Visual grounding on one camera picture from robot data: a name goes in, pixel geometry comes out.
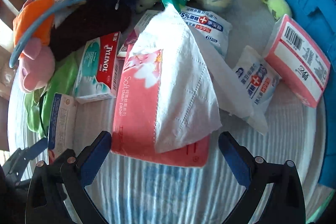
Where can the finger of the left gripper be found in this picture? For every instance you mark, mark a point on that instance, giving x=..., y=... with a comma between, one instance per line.
x=15, y=166

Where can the red white blue medicine box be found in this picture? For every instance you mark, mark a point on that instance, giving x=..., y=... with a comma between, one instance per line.
x=61, y=125

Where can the Tylenol cold medicine box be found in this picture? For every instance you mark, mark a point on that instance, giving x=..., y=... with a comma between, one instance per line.
x=98, y=71

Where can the pink barcode box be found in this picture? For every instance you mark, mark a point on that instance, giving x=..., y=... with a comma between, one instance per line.
x=297, y=58

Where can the green baby bib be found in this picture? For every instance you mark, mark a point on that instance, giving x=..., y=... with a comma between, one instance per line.
x=38, y=104

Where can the pink soft tissue pack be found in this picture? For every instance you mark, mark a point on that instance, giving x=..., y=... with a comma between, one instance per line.
x=166, y=107

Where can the small alcohol wipes packet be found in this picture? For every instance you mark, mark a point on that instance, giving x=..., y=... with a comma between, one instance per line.
x=257, y=77

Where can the small green plush ball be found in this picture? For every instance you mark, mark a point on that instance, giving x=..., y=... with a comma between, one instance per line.
x=278, y=8

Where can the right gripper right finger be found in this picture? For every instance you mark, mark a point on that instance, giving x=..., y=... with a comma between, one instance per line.
x=285, y=203

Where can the pink pig plush orange hat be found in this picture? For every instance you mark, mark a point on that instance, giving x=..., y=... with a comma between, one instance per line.
x=36, y=62

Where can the large alcohol wipes packet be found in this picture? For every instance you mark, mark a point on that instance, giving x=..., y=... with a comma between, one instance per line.
x=213, y=27

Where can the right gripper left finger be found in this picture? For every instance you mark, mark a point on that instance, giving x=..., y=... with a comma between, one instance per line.
x=66, y=178

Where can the blue folding plastic crate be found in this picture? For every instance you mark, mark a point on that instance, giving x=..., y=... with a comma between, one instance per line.
x=317, y=17

